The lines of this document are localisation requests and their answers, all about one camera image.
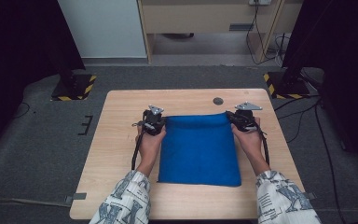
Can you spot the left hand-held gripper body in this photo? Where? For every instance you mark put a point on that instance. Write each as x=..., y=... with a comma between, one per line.
x=152, y=123

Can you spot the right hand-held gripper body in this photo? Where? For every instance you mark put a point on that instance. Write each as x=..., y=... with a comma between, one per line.
x=245, y=119

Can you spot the blue towel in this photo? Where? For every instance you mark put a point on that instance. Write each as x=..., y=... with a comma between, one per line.
x=199, y=152

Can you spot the person's left hand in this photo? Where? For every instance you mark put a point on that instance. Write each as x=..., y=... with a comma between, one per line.
x=149, y=149

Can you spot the person's right hand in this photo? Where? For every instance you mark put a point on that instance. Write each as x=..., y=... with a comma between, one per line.
x=250, y=146

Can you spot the grey round table grommet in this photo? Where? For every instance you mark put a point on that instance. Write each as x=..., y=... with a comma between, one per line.
x=218, y=101

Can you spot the black striped stand base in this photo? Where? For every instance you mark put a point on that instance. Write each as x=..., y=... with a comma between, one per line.
x=74, y=88
x=287, y=88

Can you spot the grey tape strip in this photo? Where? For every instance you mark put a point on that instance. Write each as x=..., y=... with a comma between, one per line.
x=76, y=197
x=310, y=196

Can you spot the light wooden desk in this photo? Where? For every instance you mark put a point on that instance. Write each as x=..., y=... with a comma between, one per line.
x=199, y=17

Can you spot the white cabinet panel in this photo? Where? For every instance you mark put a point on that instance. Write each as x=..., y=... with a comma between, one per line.
x=102, y=28

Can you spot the black curtain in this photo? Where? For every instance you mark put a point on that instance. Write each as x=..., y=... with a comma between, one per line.
x=18, y=46
x=345, y=46

